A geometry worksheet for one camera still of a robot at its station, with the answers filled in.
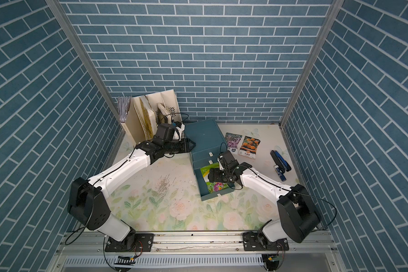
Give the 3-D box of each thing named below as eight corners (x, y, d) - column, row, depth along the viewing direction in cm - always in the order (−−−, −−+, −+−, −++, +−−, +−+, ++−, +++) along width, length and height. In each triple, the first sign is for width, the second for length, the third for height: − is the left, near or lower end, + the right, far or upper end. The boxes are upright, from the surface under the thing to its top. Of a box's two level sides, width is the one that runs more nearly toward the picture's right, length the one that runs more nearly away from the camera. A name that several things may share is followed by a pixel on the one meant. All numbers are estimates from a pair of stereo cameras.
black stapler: (281, 173, 98) (282, 171, 96) (268, 153, 107) (269, 151, 105) (286, 172, 99) (287, 170, 97) (273, 152, 108) (274, 150, 106)
